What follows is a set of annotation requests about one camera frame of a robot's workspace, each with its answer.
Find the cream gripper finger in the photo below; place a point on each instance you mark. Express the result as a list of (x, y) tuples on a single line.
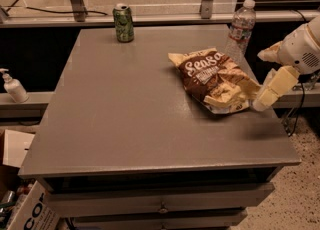
[(277, 83), (271, 54)]

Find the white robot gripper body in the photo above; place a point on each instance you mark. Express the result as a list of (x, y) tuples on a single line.
[(297, 53)]

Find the brown sea salt chip bag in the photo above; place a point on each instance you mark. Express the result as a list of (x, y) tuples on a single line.
[(215, 80)]

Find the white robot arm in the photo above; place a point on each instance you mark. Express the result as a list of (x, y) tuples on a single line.
[(298, 54)]

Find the clear plastic water bottle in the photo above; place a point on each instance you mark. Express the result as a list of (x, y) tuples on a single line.
[(240, 31)]

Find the white pump dispenser bottle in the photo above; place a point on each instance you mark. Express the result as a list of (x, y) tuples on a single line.
[(14, 87)]

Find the green soda can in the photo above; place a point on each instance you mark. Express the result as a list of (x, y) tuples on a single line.
[(123, 23)]

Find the grey drawer cabinet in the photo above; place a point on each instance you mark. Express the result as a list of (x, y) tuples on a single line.
[(120, 138)]

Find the upper drawer round knob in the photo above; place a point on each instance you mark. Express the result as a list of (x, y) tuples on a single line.
[(163, 210)]

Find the white cardboard box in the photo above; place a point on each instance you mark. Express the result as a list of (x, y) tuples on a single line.
[(23, 204)]

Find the metal railing frame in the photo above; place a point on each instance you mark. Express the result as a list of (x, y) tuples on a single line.
[(150, 10)]

